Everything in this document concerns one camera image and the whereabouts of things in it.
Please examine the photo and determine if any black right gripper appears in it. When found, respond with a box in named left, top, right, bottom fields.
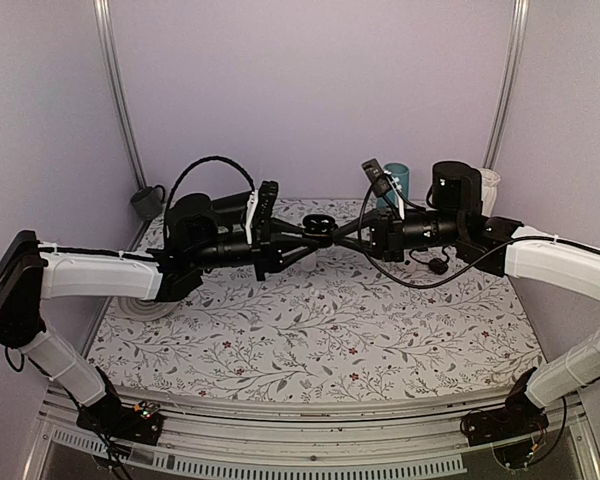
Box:
left=333, top=204, right=464, bottom=262

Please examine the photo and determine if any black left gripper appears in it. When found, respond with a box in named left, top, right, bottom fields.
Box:
left=190, top=218, right=320, bottom=282

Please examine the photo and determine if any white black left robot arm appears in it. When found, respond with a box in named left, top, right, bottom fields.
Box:
left=0, top=188, right=335, bottom=434

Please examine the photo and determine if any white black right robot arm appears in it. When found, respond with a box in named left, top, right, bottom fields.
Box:
left=332, top=160, right=600, bottom=436

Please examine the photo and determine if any small black closed earbud case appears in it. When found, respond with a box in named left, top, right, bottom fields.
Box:
left=428, top=258, right=448, bottom=275

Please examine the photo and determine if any black cylinder speaker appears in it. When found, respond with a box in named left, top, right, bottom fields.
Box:
left=212, top=191, right=251, bottom=216

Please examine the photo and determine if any teal tall vase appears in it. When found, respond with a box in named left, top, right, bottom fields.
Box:
left=376, top=163, right=410, bottom=208

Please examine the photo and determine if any white ribbed vase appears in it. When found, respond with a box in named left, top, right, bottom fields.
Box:
left=480, top=168, right=501, bottom=217

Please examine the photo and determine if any grey cup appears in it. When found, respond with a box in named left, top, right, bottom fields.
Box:
left=130, top=185, right=166, bottom=221

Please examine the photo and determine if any white spiral plate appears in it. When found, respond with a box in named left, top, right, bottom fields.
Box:
left=114, top=297, right=178, bottom=322

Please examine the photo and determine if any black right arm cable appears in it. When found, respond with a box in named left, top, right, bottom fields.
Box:
left=357, top=179, right=541, bottom=289

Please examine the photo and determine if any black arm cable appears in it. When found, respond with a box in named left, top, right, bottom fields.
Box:
left=357, top=179, right=541, bottom=289
left=163, top=156, right=256, bottom=201

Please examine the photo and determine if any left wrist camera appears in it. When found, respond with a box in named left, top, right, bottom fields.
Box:
left=244, top=181, right=279, bottom=245

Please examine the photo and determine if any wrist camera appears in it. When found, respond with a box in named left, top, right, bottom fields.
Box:
left=244, top=181, right=279, bottom=245
left=362, top=158, right=406, bottom=220

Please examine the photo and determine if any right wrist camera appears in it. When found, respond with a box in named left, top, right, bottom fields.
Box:
left=362, top=158, right=406, bottom=220

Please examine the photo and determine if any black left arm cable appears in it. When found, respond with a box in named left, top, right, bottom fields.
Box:
left=163, top=156, right=256, bottom=201

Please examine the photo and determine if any aluminium front rail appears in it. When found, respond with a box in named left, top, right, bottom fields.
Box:
left=27, top=384, right=600, bottom=480

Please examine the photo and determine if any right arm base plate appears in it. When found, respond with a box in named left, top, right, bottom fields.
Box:
left=460, top=407, right=549, bottom=446

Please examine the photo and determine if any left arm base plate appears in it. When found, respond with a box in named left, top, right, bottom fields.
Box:
left=76, top=398, right=165, bottom=446

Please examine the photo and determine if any right aluminium frame post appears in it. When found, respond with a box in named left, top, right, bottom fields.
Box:
left=483, top=0, right=530, bottom=170

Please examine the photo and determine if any aluminium frame post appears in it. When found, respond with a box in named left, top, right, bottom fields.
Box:
left=92, top=0, right=149, bottom=189
left=483, top=0, right=530, bottom=170

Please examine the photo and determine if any left aluminium frame post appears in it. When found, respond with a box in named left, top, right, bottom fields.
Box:
left=92, top=0, right=149, bottom=189

